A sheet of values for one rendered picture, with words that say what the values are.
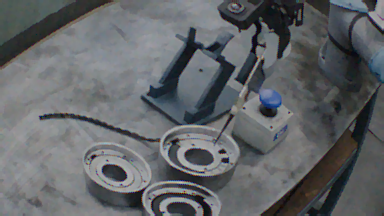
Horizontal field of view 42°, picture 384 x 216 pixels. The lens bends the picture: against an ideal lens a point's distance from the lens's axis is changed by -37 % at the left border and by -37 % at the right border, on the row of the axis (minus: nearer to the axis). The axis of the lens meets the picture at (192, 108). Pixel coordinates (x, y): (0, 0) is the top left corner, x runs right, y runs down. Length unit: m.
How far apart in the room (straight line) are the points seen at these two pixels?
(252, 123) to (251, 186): 0.11
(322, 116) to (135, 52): 0.36
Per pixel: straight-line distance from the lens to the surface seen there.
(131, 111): 1.10
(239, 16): 0.88
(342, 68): 1.30
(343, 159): 1.54
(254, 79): 1.00
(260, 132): 1.06
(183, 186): 0.94
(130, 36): 1.29
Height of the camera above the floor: 1.46
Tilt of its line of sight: 36 degrees down
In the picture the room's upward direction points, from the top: 11 degrees clockwise
